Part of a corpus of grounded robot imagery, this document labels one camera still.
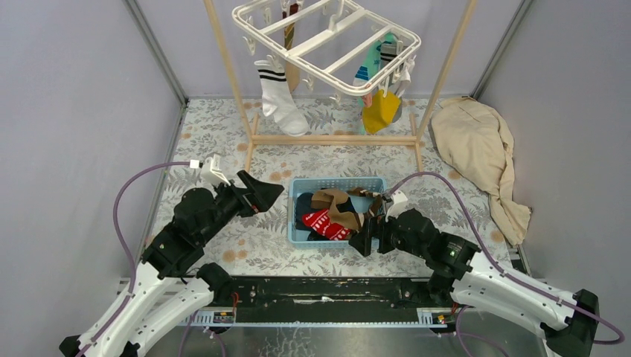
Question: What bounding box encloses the maroon olive striped sock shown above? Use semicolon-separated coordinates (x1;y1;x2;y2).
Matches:
281;2;303;94

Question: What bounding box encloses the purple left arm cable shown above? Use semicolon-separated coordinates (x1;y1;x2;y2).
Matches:
74;161;193;357

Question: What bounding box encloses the yellow sock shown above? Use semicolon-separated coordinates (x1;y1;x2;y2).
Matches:
362;89;401;135

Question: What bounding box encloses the white black striped sock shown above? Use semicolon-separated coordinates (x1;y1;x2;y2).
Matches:
254;60;310;137

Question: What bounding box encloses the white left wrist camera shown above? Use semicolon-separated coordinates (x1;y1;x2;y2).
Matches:
188;153;231;188

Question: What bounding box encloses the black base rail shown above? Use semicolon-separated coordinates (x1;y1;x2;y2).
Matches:
210;276;452;325

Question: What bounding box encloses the black patterned sock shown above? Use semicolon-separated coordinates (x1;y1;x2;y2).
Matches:
307;208;355;241

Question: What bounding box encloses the beige cloth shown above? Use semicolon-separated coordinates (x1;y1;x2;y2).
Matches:
431;97;531;245

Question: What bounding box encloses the teal patterned sock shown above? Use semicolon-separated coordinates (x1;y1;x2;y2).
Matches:
353;33;400;123

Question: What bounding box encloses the wooden drying rack frame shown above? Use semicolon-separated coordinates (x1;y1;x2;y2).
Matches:
203;0;477;170

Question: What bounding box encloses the navy blue sock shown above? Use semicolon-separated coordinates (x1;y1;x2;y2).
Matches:
294;193;316;231

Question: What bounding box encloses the brown tan sock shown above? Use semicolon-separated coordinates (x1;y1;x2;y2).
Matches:
310;188;365;231

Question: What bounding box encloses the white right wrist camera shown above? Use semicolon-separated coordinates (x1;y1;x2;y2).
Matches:
382;190;409;222

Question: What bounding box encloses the red white dotted sock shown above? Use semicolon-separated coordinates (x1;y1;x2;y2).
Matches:
301;209;352;241

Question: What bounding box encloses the floral table mat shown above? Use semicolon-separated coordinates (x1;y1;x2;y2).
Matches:
174;99;510;277

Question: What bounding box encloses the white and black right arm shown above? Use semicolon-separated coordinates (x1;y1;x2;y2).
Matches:
349;209;599;356

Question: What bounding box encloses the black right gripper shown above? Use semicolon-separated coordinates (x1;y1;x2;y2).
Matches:
348;208;427;259

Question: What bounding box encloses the brown white striped sock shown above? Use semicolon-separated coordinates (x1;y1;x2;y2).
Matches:
347;187;383;231

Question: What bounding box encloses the light blue plastic basket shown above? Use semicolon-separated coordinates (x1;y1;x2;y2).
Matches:
287;176;387;249

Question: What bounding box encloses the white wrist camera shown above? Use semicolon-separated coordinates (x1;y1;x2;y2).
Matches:
188;153;231;188
382;190;409;222

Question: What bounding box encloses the white plastic clip hanger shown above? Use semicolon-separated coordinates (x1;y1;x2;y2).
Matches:
231;1;421;97

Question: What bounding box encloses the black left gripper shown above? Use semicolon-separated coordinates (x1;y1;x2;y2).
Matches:
199;170;286;245

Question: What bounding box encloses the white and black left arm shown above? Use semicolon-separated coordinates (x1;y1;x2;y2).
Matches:
60;166;284;356

